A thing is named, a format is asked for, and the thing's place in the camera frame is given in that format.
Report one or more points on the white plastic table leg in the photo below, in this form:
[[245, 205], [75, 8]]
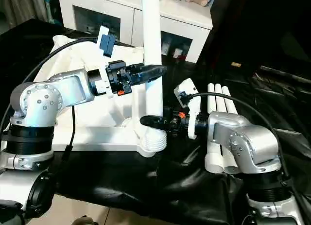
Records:
[[218, 98], [151, 40], [228, 101], [211, 98]]

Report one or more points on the white plastic table top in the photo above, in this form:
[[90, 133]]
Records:
[[109, 137]]

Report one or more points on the white cabinet with glass doors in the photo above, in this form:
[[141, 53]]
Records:
[[175, 23]]

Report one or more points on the black shiny mat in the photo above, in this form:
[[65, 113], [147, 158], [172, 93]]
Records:
[[121, 181]]

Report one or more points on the small tan block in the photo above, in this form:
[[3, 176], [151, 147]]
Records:
[[236, 64]]

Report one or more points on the grey curtain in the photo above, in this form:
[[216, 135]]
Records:
[[19, 6]]

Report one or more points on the dark brown cabinet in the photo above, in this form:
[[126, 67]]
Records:
[[262, 23]]

